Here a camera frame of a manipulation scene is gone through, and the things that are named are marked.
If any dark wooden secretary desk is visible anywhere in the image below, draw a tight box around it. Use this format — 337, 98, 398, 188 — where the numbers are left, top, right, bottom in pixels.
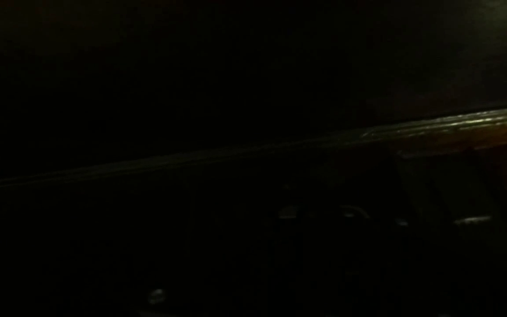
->
0, 0, 507, 317

